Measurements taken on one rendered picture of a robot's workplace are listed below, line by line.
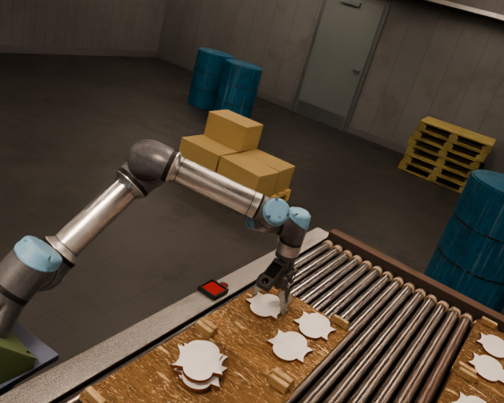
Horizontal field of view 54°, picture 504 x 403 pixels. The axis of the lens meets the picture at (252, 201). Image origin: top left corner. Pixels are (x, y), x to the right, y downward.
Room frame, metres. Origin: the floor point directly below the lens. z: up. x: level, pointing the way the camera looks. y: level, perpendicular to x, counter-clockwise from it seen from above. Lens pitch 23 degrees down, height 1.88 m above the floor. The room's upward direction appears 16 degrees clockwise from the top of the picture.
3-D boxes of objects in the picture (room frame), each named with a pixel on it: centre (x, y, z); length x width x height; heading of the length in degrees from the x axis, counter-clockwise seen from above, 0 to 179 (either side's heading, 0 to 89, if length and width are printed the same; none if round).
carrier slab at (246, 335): (1.30, -0.19, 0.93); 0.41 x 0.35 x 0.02; 152
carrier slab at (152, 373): (0.93, 0.01, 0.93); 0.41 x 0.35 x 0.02; 151
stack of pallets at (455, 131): (7.30, -2.59, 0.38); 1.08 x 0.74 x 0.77; 65
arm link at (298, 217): (1.40, -0.15, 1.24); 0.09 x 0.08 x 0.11; 98
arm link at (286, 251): (1.41, -0.15, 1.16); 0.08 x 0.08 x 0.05
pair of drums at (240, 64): (7.43, 0.89, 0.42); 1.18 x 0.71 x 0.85; 65
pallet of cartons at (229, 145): (4.66, 0.26, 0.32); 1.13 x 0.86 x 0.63; 72
